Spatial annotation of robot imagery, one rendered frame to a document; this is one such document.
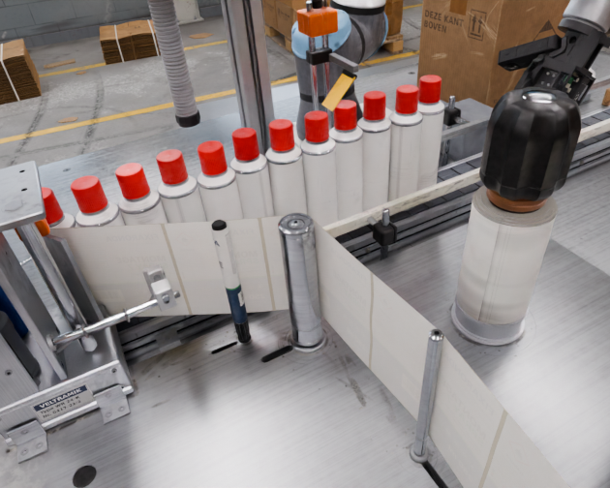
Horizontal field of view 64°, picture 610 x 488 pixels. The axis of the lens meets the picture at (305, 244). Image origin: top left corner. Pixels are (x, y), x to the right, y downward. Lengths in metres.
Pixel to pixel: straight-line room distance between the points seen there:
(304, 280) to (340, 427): 0.16
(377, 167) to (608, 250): 0.40
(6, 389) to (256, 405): 0.26
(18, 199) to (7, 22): 5.61
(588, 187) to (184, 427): 0.84
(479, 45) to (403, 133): 0.49
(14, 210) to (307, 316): 0.32
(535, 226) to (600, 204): 0.51
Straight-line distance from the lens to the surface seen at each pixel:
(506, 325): 0.63
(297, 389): 0.59
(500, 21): 1.18
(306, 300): 0.56
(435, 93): 0.80
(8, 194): 0.52
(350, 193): 0.76
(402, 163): 0.79
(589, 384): 0.65
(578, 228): 0.96
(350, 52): 1.03
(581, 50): 0.96
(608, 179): 1.12
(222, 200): 0.65
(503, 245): 0.55
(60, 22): 6.05
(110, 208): 0.64
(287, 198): 0.71
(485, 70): 1.22
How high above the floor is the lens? 1.37
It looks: 39 degrees down
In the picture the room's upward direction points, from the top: 5 degrees counter-clockwise
